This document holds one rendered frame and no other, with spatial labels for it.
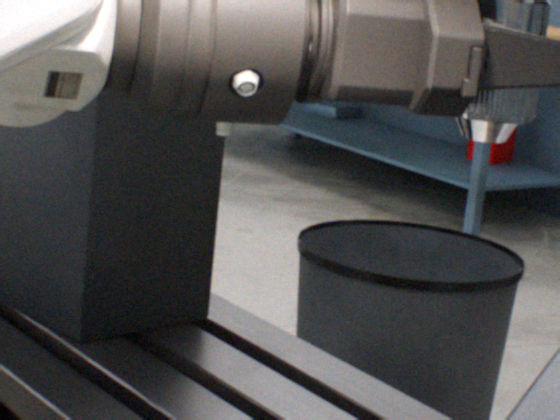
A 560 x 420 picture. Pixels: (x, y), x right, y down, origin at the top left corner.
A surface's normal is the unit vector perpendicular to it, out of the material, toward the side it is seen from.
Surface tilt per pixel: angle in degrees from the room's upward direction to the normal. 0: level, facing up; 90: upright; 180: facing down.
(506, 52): 90
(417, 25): 90
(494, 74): 90
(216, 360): 0
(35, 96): 148
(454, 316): 94
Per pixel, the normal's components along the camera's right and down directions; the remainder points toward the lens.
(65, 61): 0.04, 0.94
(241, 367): 0.11, -0.97
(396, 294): -0.14, 0.25
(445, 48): 0.24, 0.22
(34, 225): -0.72, 0.07
